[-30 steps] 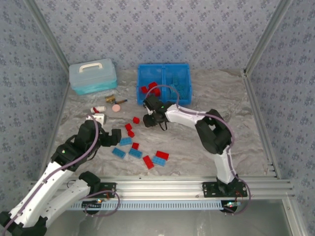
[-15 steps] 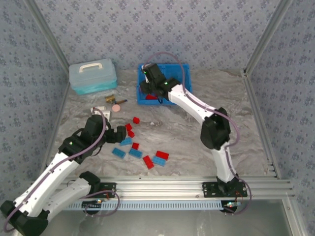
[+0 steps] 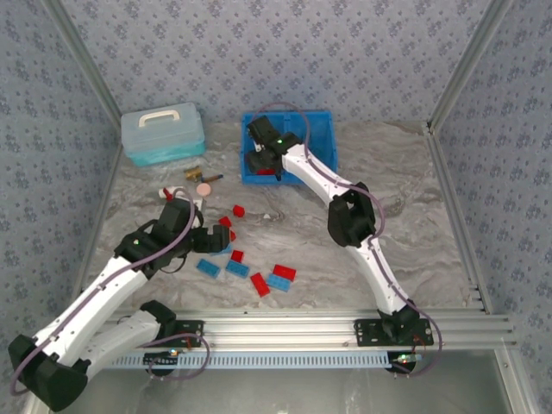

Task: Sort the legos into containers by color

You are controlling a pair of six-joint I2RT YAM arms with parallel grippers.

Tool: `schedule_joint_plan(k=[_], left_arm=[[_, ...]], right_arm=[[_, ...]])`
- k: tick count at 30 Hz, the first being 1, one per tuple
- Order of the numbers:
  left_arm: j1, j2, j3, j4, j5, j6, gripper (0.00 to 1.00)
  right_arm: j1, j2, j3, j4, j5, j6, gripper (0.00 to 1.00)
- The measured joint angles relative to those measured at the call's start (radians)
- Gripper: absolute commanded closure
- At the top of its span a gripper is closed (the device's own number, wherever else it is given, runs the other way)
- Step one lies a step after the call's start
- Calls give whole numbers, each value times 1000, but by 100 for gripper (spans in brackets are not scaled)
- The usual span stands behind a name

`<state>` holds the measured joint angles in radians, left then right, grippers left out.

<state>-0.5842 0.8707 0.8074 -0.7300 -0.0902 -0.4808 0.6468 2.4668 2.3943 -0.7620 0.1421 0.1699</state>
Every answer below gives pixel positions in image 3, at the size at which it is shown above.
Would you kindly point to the pink round disc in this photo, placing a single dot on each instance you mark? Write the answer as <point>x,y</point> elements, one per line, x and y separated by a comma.
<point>203,189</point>

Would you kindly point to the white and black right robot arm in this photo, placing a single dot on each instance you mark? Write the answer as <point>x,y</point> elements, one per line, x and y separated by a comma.
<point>375,259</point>

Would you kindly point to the short aluminium frame leg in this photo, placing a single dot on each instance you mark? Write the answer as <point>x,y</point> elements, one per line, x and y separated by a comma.
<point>513,379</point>

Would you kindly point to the black bracket with LED board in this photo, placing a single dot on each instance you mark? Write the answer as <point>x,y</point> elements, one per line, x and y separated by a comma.
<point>403,365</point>
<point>161,361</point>

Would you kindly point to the brass pipe fitting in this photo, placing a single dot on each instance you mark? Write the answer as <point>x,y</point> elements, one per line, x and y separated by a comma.
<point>192,173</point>

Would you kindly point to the blue divided plastic bin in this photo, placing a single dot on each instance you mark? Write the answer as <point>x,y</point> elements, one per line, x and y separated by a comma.
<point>321,129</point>

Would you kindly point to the wide aluminium frame rail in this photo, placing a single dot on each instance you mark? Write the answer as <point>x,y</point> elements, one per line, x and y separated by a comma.
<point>280,328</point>

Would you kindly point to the slanted aluminium frame post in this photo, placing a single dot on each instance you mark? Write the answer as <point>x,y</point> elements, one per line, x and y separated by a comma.
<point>471,60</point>
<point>82,60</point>

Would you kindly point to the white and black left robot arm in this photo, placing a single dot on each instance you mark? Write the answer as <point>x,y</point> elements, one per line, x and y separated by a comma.
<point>95,297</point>

